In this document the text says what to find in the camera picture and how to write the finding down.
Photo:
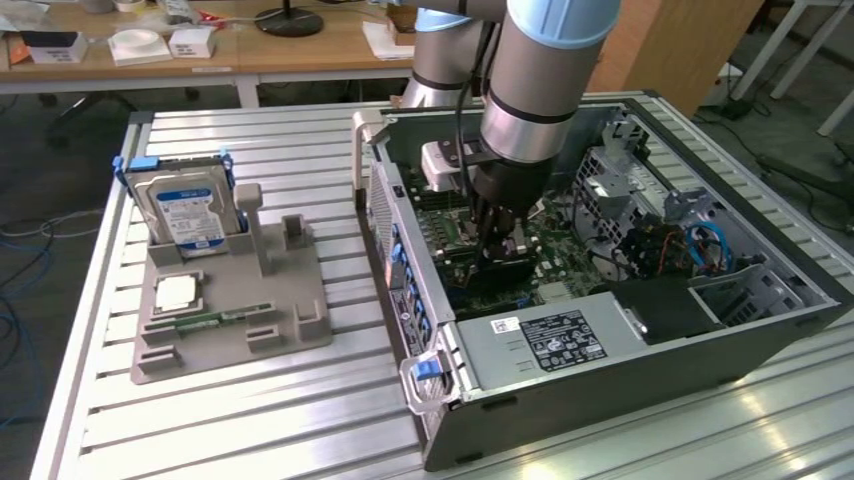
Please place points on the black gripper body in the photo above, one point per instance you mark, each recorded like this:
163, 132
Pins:
510, 185

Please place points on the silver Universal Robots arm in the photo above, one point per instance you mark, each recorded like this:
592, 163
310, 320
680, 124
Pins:
534, 75

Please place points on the CPU socket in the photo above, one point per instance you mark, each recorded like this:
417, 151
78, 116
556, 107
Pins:
461, 225

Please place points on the RAM stick with white label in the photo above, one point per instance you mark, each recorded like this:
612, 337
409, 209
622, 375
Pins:
457, 255

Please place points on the green motherboard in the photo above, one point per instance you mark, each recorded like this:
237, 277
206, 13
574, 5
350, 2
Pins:
568, 250

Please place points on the silver drive cage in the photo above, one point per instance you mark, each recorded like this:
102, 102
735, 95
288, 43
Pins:
617, 190

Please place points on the grey power supply unit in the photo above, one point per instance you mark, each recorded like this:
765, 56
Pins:
568, 340

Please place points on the blue case latch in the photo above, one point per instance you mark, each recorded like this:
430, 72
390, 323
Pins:
428, 371

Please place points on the white paper stack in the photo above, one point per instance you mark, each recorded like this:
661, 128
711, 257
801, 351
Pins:
388, 42

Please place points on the wooden cabinet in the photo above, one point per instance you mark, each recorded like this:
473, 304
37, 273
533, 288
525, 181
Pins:
675, 50

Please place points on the open black PC case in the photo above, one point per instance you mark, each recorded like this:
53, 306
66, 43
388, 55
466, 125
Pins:
634, 400

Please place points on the silver disk bay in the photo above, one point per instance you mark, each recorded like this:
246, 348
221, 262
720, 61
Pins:
755, 295

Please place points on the brown cardboard box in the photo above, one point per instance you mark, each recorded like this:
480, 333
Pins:
401, 12

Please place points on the wooden desk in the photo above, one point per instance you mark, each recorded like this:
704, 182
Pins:
281, 55

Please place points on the hard disk with blue rails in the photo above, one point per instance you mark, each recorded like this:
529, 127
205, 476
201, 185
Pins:
183, 210

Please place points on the green RAM stick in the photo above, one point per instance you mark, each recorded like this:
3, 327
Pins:
207, 317

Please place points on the grey parts rack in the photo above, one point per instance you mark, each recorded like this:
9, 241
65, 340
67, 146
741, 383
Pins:
228, 350

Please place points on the black lamp base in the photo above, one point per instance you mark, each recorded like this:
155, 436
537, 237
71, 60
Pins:
290, 24

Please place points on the silver CPU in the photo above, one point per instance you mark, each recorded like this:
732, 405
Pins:
177, 292

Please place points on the small white labelled box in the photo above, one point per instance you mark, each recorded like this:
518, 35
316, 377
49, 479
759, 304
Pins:
193, 44

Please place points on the white square bowl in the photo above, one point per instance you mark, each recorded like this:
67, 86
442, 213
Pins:
141, 47

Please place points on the black chair base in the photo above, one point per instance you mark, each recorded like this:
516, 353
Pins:
81, 112

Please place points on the grey cup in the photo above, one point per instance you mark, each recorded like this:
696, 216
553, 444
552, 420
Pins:
101, 6

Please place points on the white box with black lid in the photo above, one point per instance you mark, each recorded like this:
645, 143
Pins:
57, 50

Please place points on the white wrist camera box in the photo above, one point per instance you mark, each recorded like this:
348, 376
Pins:
441, 167

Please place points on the white table frame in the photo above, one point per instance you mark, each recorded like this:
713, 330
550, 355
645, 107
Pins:
788, 30

